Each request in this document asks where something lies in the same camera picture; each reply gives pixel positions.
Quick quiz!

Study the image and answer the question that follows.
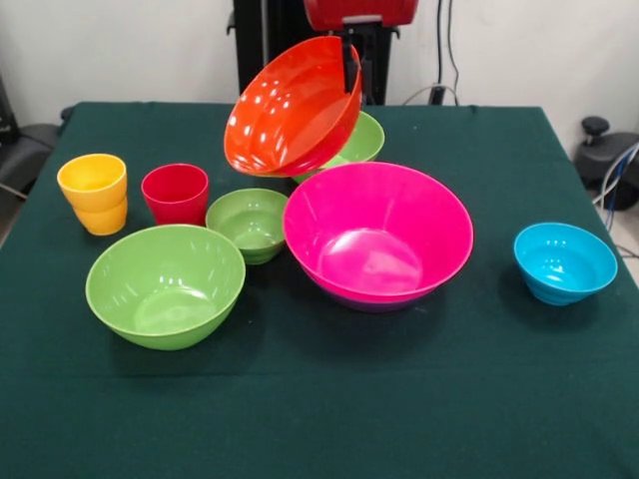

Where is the blue and white cable bundle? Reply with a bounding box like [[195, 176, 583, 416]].
[[591, 142, 639, 211]]

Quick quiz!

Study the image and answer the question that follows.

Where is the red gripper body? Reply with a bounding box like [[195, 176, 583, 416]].
[[304, 0, 419, 30]]

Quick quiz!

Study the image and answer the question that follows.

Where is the pink bowl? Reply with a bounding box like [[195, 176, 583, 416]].
[[282, 161, 475, 301]]

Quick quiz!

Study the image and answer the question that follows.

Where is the yellow cup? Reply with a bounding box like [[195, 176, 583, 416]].
[[56, 153, 129, 237]]

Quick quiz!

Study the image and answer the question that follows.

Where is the black office chair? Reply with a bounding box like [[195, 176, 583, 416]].
[[0, 74, 74, 201]]

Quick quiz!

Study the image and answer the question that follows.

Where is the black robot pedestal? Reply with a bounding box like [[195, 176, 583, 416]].
[[227, 0, 400, 106]]

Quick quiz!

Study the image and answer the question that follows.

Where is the dark green tablecloth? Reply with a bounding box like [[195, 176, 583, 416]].
[[0, 102, 639, 479]]

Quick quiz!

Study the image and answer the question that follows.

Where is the large green bowl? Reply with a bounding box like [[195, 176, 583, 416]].
[[85, 224, 247, 351]]

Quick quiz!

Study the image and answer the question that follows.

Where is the red cup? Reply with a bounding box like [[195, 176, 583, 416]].
[[141, 163, 210, 228]]

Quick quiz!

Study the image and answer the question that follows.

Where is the orange bowl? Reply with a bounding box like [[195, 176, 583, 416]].
[[223, 34, 364, 179]]

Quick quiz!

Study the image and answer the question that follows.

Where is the black wall cable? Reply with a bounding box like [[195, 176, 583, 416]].
[[436, 0, 460, 105]]

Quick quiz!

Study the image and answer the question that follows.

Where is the small blue bowl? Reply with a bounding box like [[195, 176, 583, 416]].
[[513, 222, 619, 306]]

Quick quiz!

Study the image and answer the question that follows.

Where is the black chair with round knob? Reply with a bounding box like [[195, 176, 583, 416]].
[[573, 115, 639, 211]]

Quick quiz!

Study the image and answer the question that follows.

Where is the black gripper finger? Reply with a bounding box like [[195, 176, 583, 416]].
[[359, 29, 378, 107], [340, 30, 361, 94]]

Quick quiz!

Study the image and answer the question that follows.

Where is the purple bowl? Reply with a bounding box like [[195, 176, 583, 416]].
[[319, 284, 435, 313]]

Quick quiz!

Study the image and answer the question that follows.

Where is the medium green bowl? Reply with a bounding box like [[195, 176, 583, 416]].
[[292, 110, 386, 184]]

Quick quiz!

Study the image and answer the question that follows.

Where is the small ribbed green bowl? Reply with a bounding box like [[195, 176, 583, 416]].
[[205, 188, 290, 266]]

